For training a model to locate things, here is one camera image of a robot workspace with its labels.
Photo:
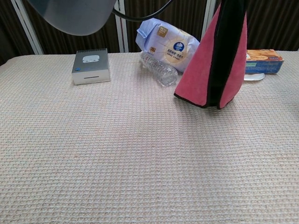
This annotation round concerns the pink and black cloth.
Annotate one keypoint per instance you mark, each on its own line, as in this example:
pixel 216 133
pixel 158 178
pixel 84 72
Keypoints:
pixel 194 70

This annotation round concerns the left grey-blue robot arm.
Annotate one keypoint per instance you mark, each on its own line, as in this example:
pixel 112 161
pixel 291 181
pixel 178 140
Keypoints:
pixel 74 14

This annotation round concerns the beige woven tablecloth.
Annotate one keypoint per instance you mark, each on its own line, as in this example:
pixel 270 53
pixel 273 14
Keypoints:
pixel 149 175

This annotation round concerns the lavender snack bag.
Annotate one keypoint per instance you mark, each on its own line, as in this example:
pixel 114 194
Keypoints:
pixel 163 42

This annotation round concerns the silver earbuds box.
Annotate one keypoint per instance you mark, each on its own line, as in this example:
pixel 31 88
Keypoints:
pixel 91 70

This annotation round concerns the white plate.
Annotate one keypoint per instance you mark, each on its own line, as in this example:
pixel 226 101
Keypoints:
pixel 254 77

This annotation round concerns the blue orange cookie box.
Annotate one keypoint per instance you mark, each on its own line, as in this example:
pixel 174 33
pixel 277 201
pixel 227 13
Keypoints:
pixel 264 60

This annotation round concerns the white screen frame post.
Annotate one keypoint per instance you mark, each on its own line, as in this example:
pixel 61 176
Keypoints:
pixel 35 42
pixel 207 18
pixel 122 39

